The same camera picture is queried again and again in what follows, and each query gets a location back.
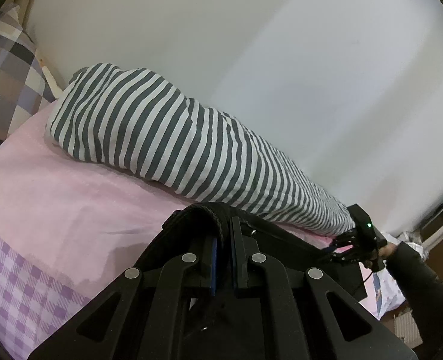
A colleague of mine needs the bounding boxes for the plaid pillow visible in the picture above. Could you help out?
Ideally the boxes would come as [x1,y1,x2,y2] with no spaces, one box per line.
[0,4,56,145]

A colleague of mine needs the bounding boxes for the black pants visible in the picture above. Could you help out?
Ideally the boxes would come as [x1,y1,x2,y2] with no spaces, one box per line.
[150,202,367,301]

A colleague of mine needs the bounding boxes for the grey white striped duvet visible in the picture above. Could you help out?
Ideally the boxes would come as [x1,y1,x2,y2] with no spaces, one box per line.
[46,63,354,236]

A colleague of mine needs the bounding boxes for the right hand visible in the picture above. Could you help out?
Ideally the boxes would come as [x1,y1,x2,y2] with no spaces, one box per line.
[378,242,397,261]

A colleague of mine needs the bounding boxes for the black sleeved right forearm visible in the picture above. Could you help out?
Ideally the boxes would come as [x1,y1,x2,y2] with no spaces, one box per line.
[385,242,443,359]

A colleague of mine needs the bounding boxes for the white patterned cloth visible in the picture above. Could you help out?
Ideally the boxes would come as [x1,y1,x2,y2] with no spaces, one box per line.
[373,269,406,320]

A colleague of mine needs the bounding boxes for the pink purple plaid bedsheet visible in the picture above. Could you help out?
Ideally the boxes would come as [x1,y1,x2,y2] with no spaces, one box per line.
[0,101,406,360]

